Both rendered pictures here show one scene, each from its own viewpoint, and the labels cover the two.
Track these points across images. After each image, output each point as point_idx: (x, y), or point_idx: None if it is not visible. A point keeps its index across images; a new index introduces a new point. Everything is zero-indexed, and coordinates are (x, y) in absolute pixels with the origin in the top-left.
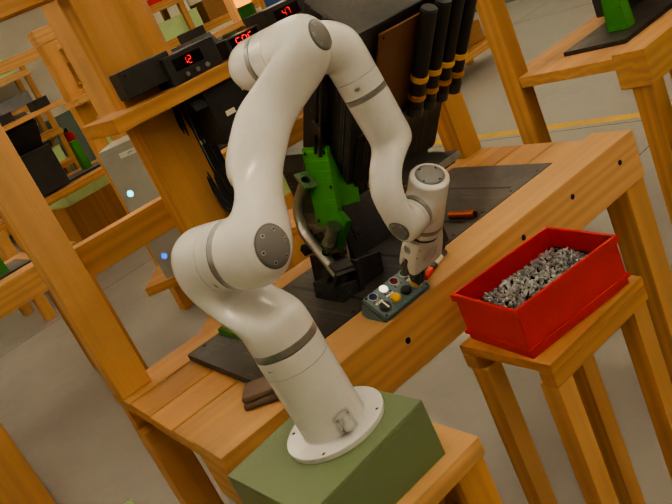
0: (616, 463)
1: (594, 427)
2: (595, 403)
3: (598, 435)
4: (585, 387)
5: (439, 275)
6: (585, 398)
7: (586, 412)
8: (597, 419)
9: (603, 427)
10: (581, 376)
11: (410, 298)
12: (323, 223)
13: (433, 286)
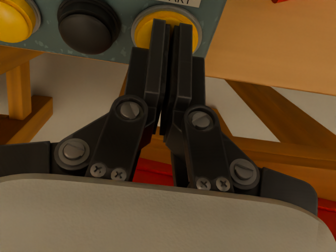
0: (228, 83)
1: (242, 82)
2: (249, 106)
3: (238, 81)
4: (257, 107)
5: (299, 39)
6: (253, 96)
7: (248, 84)
8: (243, 94)
9: (239, 95)
10: (263, 113)
11: (74, 54)
12: None
13: (210, 68)
